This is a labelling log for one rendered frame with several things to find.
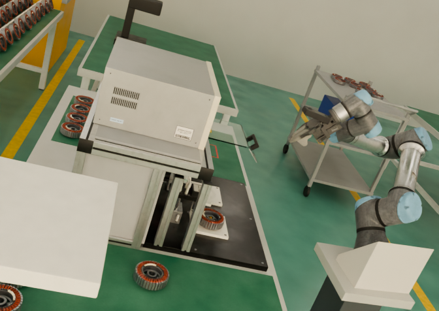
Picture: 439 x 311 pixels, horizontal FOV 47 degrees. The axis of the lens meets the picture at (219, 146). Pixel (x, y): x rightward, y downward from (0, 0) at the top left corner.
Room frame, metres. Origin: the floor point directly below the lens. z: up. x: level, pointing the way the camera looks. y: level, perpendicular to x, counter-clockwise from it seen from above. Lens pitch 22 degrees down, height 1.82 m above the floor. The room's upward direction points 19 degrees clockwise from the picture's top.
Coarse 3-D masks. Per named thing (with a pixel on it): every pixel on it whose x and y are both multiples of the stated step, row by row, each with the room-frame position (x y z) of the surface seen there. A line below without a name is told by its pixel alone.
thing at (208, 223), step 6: (204, 210) 1.78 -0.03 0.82; (210, 210) 1.79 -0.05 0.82; (216, 210) 1.80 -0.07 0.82; (204, 216) 1.73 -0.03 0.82; (216, 216) 1.78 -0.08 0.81; (222, 216) 1.77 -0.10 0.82; (204, 222) 1.70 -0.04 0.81; (210, 222) 1.70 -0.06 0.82; (216, 222) 1.71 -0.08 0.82; (222, 222) 1.74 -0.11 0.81; (210, 228) 1.70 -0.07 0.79; (216, 228) 1.71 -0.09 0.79
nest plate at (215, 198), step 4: (200, 184) 2.05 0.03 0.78; (212, 188) 2.05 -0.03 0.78; (216, 188) 2.06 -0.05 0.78; (212, 192) 2.01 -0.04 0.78; (216, 192) 2.03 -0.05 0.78; (208, 196) 1.97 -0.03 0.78; (212, 196) 1.98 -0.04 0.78; (216, 196) 1.99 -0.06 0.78; (220, 196) 2.00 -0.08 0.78; (212, 200) 1.94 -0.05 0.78; (216, 200) 1.95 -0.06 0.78; (220, 200) 1.97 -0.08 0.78; (212, 204) 1.93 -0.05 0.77; (216, 204) 1.93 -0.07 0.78; (220, 204) 1.93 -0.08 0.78
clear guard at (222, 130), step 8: (216, 120) 2.13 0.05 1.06; (216, 128) 2.04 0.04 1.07; (224, 128) 2.07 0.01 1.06; (232, 128) 2.10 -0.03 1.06; (240, 128) 2.14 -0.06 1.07; (208, 136) 1.92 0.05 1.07; (216, 136) 1.95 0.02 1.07; (224, 136) 1.98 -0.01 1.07; (232, 136) 2.01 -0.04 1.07; (240, 136) 2.04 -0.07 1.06; (240, 144) 1.95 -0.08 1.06; (248, 144) 1.99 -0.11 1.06; (256, 160) 1.96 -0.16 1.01
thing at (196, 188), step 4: (192, 184) 1.75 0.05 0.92; (196, 184) 1.76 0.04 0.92; (192, 188) 1.72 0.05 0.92; (196, 188) 1.73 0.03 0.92; (200, 188) 1.74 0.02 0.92; (180, 192) 1.70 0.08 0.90; (188, 192) 1.72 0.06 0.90; (192, 192) 1.70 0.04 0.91; (196, 192) 1.70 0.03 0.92; (180, 196) 1.69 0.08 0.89; (184, 196) 1.69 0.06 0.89; (188, 196) 1.70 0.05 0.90; (192, 196) 1.70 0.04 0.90; (196, 196) 1.70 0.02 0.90; (192, 200) 1.70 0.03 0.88; (196, 200) 1.70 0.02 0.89; (208, 200) 1.75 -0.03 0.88; (176, 204) 1.70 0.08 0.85; (208, 204) 1.72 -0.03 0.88; (176, 208) 1.70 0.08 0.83
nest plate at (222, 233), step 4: (224, 216) 1.84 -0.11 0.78; (224, 224) 1.78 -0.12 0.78; (200, 228) 1.70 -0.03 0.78; (204, 228) 1.71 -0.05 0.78; (224, 228) 1.75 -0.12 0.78; (196, 232) 1.67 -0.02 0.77; (200, 232) 1.67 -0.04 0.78; (204, 232) 1.68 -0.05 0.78; (208, 232) 1.69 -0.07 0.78; (212, 232) 1.70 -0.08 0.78; (216, 232) 1.71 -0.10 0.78; (220, 232) 1.72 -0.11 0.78; (224, 232) 1.73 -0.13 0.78; (212, 236) 1.69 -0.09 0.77; (216, 236) 1.69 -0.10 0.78; (220, 236) 1.69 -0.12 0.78; (224, 236) 1.70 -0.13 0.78; (228, 236) 1.71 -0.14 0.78
